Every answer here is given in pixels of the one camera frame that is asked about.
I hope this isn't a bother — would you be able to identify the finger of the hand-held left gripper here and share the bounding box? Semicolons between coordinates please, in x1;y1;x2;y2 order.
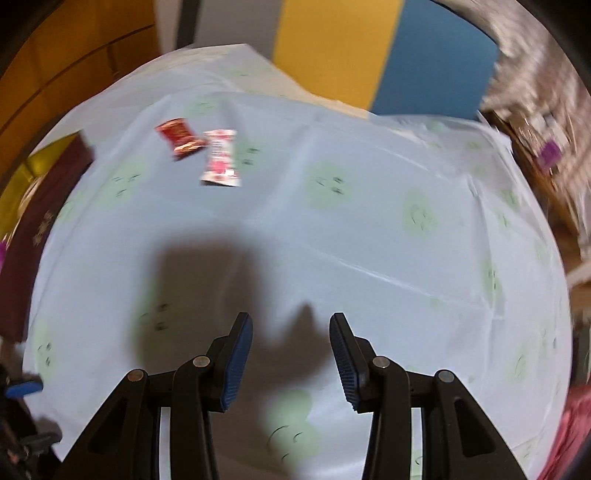
18;431;63;457
4;379;44;399

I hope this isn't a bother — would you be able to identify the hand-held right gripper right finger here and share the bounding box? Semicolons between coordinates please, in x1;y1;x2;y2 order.
329;312;527;480

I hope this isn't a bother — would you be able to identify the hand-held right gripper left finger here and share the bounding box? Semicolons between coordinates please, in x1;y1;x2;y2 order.
60;312;254;480

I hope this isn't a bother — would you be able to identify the pink floral candy bar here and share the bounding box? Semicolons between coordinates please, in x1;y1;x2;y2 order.
199;129;243;188

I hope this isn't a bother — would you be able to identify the red candy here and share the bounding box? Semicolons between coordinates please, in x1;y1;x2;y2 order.
154;117;207;160

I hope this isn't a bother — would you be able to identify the pink cloth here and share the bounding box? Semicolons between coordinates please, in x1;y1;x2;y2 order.
538;381;591;480

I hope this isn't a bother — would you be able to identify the wooden side table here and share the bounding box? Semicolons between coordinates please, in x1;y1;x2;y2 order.
480;108;587;241

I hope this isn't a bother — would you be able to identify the small purple box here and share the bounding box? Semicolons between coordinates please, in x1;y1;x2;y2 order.
538;141;561;169

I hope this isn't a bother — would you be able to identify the wooden wardrobe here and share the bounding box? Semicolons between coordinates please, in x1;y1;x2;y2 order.
0;0;162;158

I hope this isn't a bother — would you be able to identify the patterned curtain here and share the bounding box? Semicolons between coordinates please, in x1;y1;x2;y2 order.
480;0;591;185

